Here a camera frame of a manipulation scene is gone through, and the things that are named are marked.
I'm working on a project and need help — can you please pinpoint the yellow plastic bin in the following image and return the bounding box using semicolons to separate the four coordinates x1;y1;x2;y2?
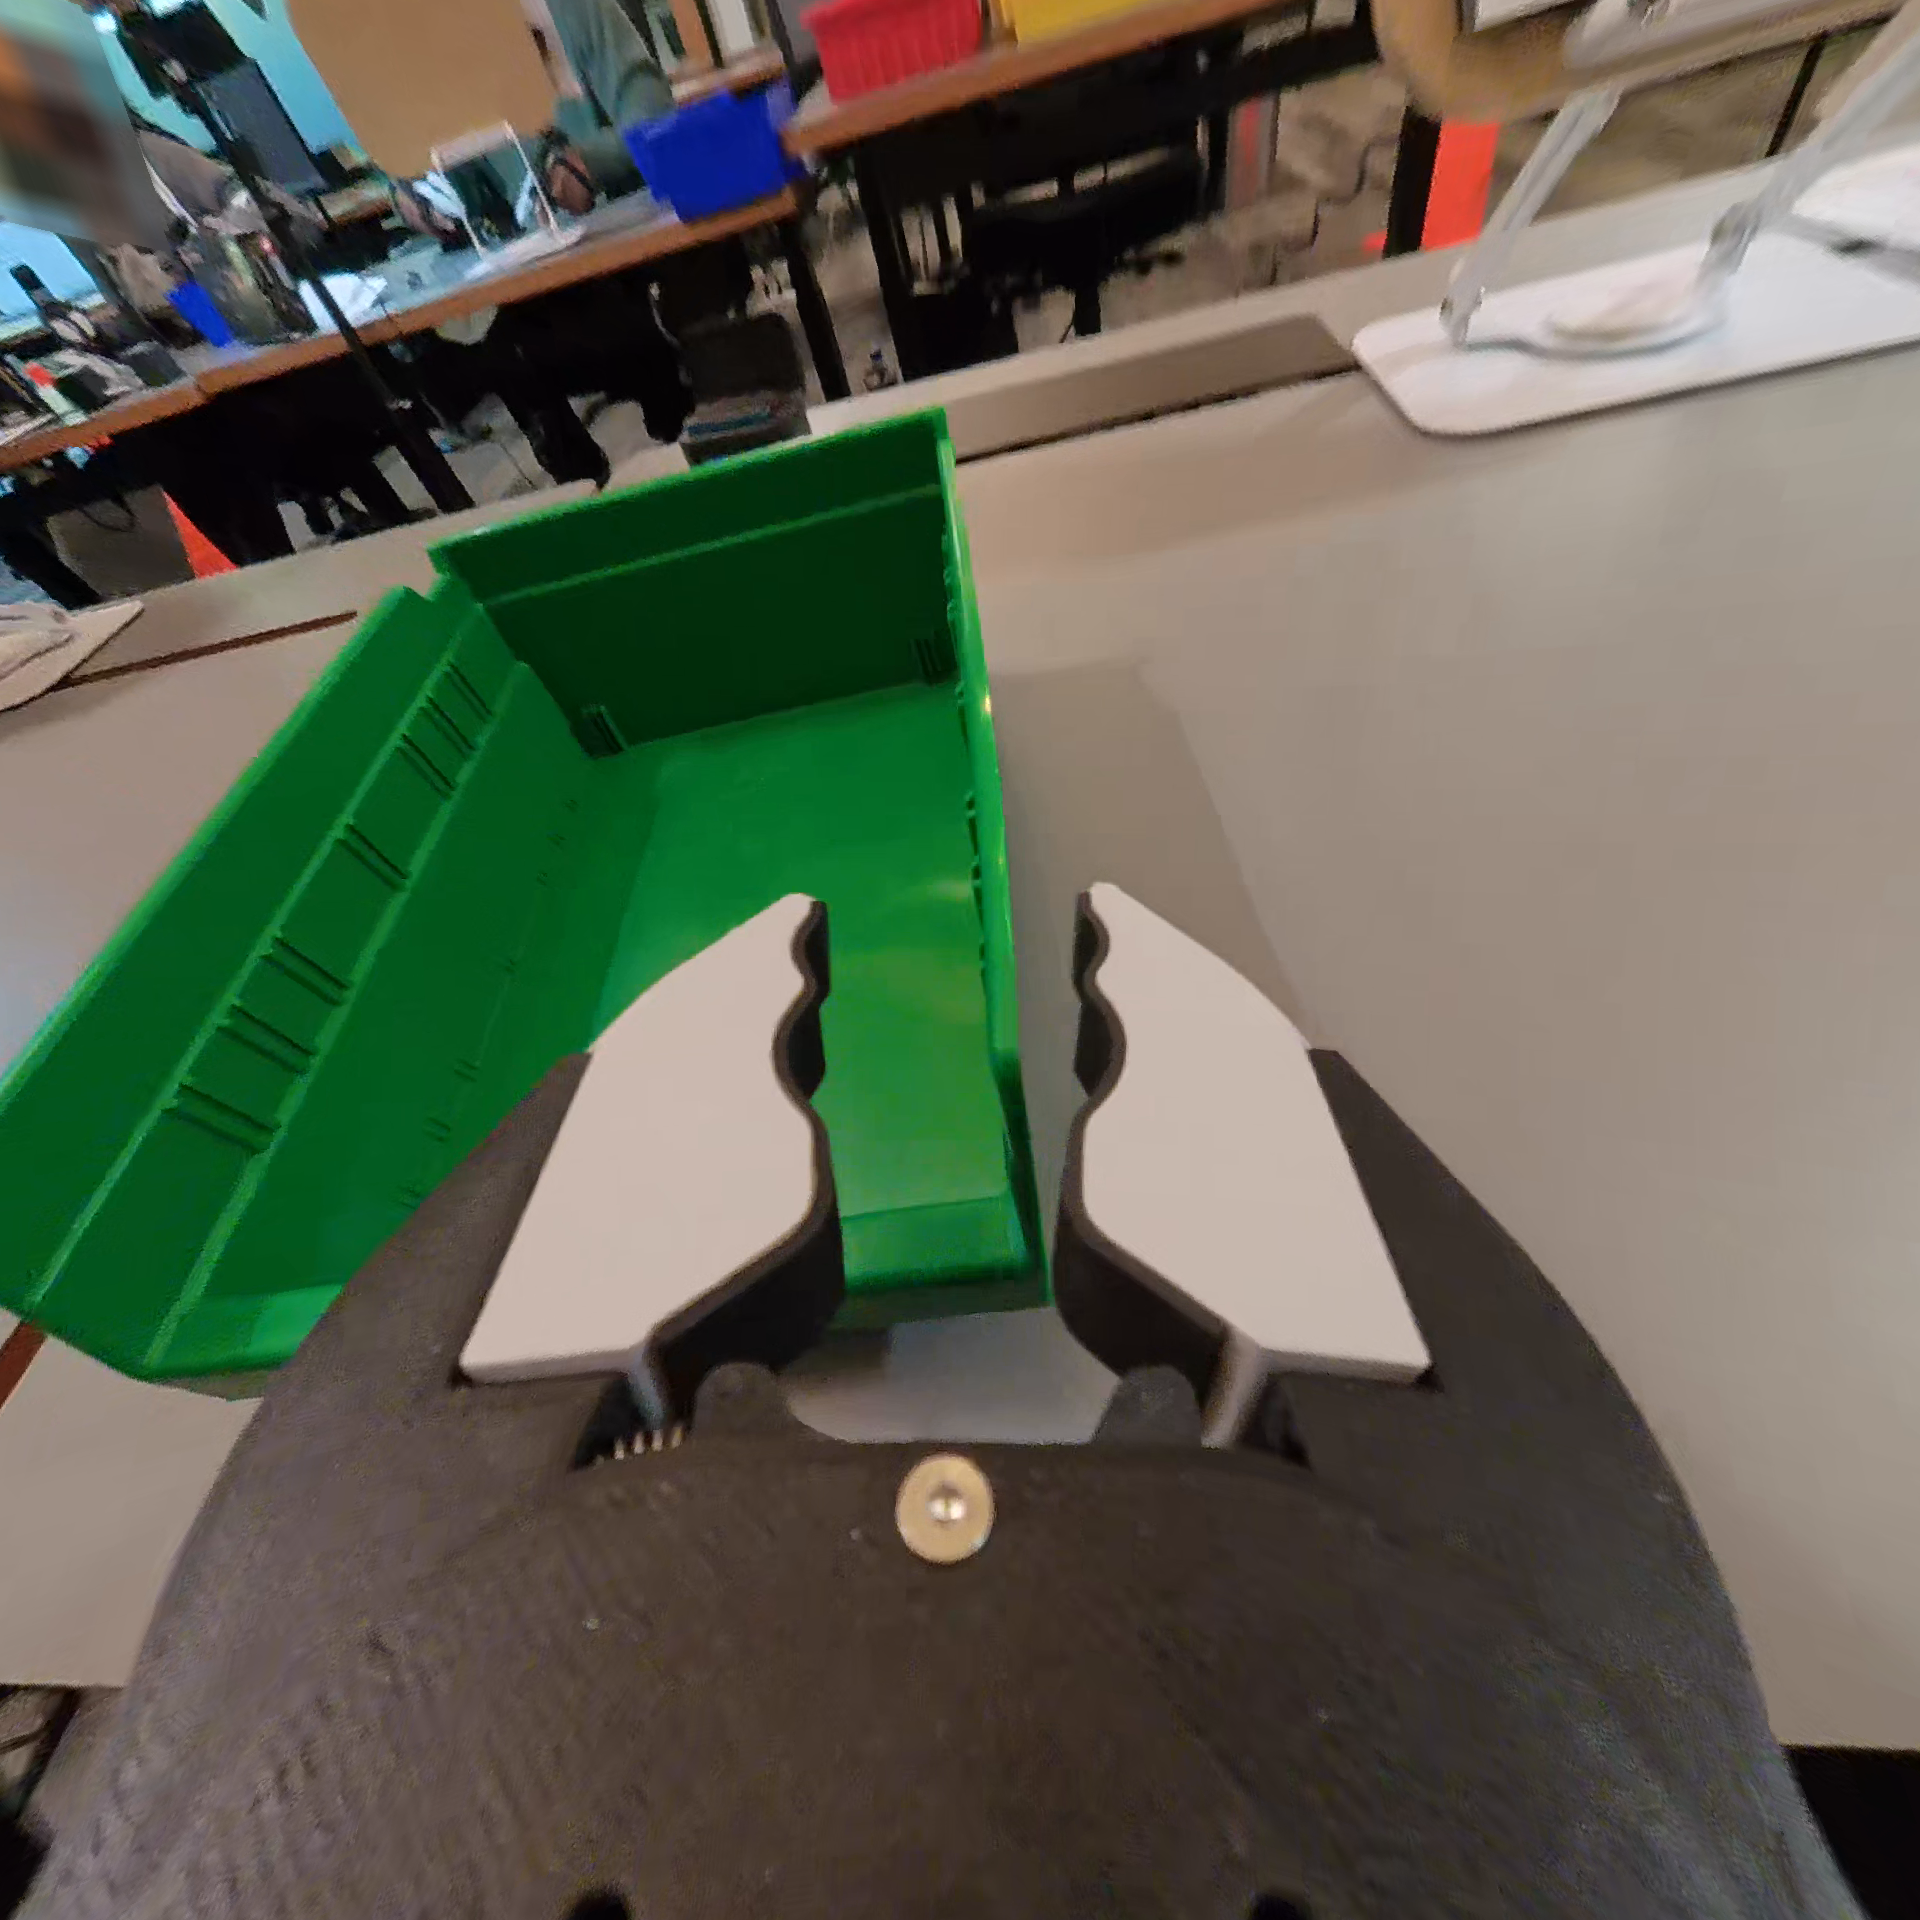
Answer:
990;0;1187;44

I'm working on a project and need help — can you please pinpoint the grey desk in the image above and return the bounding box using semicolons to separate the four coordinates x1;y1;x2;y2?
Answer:
0;157;1920;1753

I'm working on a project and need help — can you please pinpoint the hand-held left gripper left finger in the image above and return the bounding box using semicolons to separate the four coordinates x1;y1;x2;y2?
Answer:
456;895;845;1425

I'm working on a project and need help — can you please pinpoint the blue plastic bin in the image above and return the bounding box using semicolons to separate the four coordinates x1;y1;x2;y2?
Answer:
622;83;806;227

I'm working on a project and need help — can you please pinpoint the red plastic bin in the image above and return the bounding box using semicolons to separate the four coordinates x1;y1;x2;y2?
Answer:
803;0;990;102

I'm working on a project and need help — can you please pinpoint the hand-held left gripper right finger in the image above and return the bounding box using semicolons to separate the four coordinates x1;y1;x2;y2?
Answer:
1053;881;1432;1440

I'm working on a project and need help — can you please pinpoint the black tripod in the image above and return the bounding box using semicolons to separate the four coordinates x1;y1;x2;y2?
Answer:
89;0;479;513

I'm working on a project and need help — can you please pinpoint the wooden table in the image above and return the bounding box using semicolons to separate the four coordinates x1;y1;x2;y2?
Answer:
787;0;1443;376
195;187;857;519

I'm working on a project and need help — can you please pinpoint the white cloth glove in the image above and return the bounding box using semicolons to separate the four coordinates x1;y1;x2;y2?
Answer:
0;599;147;715

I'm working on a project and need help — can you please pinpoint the green plastic bin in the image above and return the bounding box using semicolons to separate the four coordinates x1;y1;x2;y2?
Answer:
0;407;1048;1384

